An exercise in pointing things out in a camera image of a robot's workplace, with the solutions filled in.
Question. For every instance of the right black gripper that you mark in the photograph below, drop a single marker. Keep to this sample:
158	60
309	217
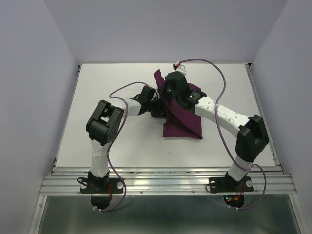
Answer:
163	90

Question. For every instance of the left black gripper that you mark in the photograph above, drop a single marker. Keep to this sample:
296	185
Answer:
161	113

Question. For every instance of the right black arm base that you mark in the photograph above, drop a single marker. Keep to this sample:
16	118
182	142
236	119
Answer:
226	184

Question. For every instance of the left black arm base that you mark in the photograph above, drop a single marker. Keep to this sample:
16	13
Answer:
96	185

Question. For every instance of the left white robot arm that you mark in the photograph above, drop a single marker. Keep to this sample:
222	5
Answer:
104	126

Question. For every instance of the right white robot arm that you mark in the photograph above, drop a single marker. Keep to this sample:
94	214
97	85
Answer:
250	132

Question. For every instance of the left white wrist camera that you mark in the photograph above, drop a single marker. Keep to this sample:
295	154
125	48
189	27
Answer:
159	90

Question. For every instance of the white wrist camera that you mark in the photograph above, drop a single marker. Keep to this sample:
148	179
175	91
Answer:
178	66
159	90

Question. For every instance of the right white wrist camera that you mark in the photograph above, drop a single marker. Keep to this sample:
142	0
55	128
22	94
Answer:
178	66

